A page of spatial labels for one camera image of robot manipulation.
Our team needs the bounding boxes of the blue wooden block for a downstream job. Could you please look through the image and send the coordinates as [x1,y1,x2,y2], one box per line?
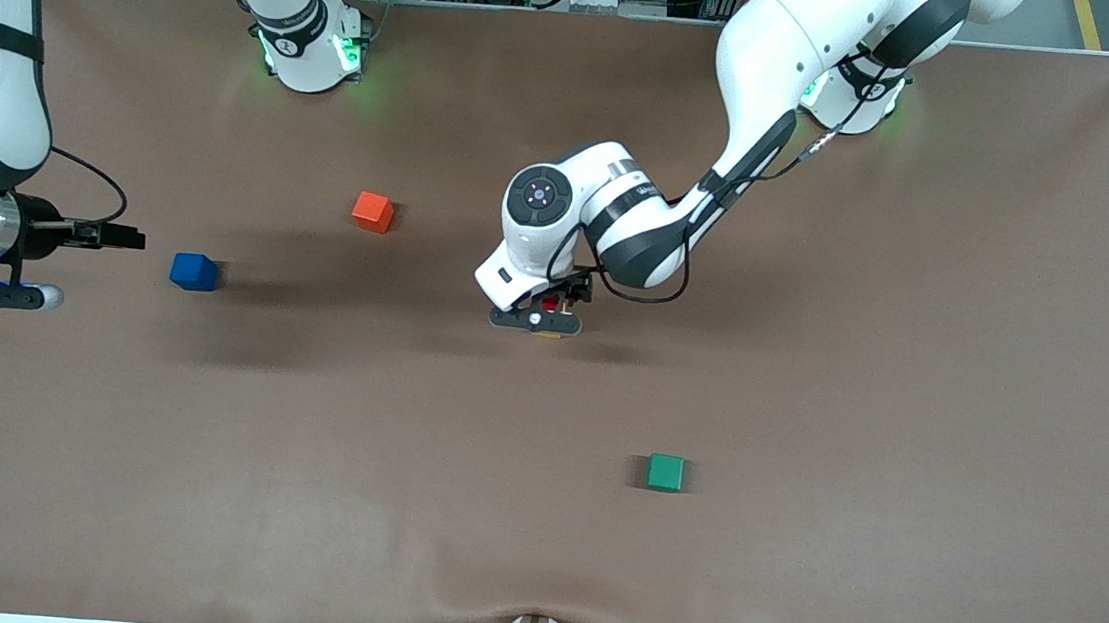
[168,251,220,294]

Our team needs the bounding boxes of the orange wooden block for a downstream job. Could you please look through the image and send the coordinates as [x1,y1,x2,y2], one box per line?
[350,191,397,236]

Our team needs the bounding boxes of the brown table mat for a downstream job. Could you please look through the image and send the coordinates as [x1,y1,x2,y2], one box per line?
[0,0,1109,623]

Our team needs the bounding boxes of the green wooden block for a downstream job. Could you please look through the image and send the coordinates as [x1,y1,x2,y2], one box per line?
[645,452,686,493]

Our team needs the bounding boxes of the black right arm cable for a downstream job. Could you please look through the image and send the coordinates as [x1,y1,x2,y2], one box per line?
[43,145,134,227]

